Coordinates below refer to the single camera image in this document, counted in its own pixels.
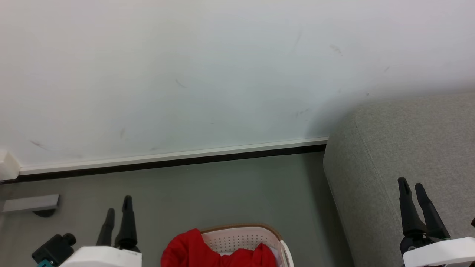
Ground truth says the grey metal base bar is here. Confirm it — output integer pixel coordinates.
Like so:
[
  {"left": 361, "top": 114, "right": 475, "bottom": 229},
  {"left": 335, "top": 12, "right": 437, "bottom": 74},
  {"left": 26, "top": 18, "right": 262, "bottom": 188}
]
[{"left": 2, "top": 194, "right": 60, "bottom": 213}]

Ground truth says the pale blue cloth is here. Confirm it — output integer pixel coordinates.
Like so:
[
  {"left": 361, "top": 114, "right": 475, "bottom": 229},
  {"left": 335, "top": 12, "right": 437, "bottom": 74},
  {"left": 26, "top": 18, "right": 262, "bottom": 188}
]
[{"left": 266, "top": 246, "right": 279, "bottom": 267}]

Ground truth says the white black baseboard strip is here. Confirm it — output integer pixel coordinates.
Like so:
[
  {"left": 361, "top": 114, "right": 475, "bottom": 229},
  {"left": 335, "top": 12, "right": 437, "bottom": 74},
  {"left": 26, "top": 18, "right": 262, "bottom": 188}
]
[{"left": 0, "top": 137, "right": 329, "bottom": 184}]

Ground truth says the white perforated laundry basket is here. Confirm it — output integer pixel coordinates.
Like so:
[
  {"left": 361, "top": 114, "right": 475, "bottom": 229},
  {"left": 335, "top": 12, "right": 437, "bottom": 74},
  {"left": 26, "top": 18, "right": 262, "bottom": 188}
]
[{"left": 200, "top": 223, "right": 295, "bottom": 267}]

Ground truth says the grey fabric sofa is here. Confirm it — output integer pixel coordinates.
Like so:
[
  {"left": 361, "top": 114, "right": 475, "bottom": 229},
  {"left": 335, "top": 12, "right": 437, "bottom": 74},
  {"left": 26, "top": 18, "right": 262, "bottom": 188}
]
[{"left": 322, "top": 92, "right": 475, "bottom": 267}]

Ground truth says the red cloth garment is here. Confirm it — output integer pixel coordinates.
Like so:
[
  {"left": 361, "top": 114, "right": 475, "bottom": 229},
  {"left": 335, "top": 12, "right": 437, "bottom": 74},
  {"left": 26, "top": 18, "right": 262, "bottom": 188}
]
[{"left": 160, "top": 228, "right": 277, "bottom": 267}]

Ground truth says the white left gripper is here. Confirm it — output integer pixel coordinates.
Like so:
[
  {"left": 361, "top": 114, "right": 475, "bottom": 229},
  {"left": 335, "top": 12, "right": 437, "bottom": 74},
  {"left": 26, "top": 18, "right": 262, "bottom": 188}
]
[{"left": 59, "top": 195, "right": 143, "bottom": 267}]

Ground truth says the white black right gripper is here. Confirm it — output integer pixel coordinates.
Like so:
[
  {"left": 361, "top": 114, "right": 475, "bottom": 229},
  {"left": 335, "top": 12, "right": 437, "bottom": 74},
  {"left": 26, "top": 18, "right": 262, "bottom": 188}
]
[{"left": 397, "top": 177, "right": 475, "bottom": 267}]

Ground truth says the white wall outlet box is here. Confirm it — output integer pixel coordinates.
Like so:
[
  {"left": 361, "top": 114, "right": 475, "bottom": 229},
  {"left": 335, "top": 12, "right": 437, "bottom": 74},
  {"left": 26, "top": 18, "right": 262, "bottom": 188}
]
[{"left": 0, "top": 149, "right": 20, "bottom": 181}]

